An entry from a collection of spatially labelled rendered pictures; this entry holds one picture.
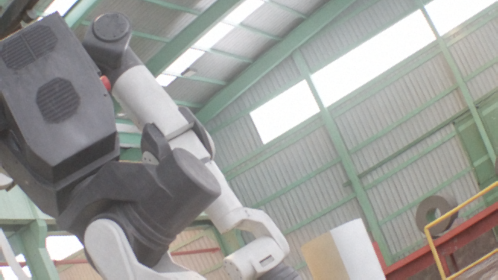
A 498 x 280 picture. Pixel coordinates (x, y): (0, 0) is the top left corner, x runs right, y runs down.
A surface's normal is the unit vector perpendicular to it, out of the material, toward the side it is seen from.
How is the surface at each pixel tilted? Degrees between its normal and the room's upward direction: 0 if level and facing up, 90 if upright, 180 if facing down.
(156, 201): 112
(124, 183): 90
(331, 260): 90
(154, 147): 91
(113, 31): 79
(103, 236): 90
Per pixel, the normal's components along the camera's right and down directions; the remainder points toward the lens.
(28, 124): 0.33, -0.35
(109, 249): -0.38, -0.12
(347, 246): 0.11, -0.35
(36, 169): -0.44, 0.69
